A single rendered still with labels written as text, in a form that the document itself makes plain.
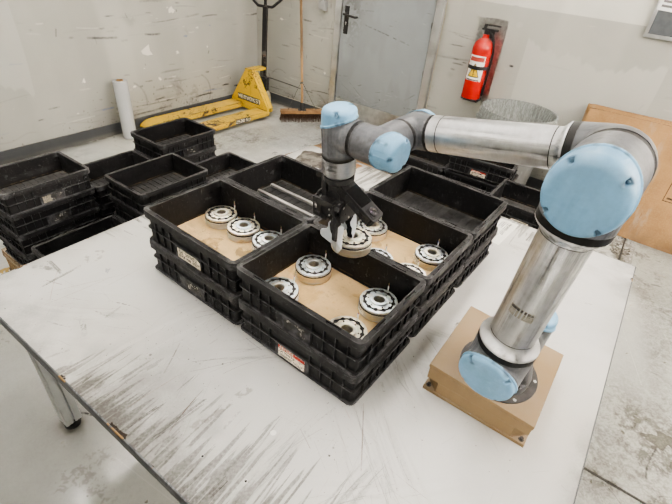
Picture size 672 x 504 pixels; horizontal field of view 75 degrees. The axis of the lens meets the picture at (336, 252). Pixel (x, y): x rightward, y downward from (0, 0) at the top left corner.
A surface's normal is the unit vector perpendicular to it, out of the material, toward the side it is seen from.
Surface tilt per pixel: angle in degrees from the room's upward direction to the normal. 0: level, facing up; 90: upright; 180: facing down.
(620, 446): 0
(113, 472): 0
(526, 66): 90
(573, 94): 90
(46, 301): 0
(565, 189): 85
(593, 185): 85
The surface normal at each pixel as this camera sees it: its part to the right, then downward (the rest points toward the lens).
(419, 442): 0.08, -0.81
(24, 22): 0.81, 0.40
